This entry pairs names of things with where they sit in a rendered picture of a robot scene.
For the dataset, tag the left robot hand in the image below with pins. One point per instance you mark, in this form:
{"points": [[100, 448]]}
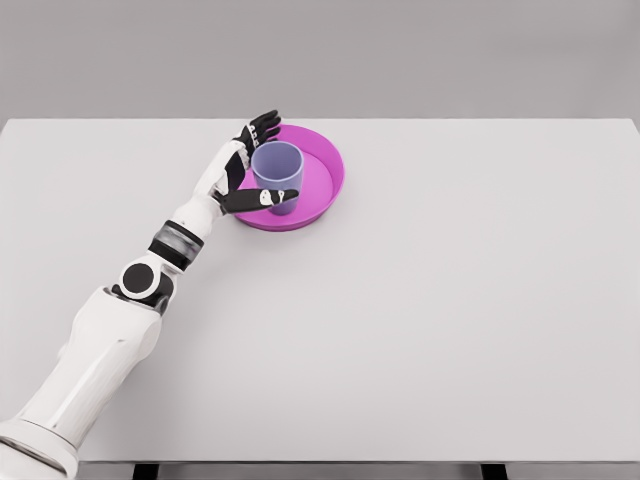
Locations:
{"points": [[216, 170]]}

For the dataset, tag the lavender plastic cup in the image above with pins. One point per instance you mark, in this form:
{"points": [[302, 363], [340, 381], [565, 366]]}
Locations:
{"points": [[278, 172]]}

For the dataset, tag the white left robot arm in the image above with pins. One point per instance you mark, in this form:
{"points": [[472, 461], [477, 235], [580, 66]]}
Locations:
{"points": [[107, 320]]}

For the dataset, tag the magenta round plate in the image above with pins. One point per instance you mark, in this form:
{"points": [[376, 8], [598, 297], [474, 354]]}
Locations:
{"points": [[322, 172]]}

